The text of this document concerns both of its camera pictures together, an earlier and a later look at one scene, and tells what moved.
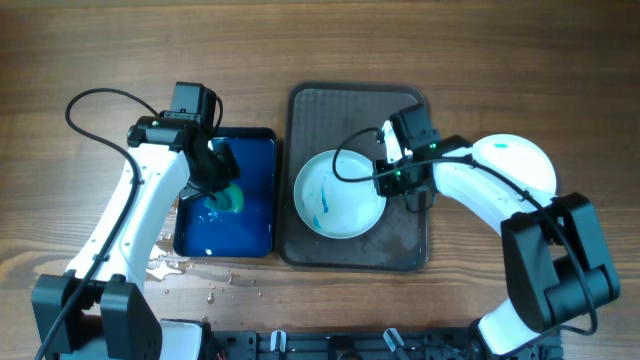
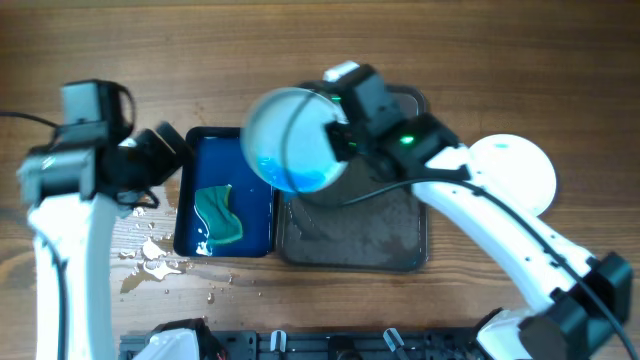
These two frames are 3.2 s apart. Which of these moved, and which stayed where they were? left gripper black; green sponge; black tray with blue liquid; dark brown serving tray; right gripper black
Moved: green sponge; right gripper black; left gripper black
Stayed: black tray with blue liquid; dark brown serving tray
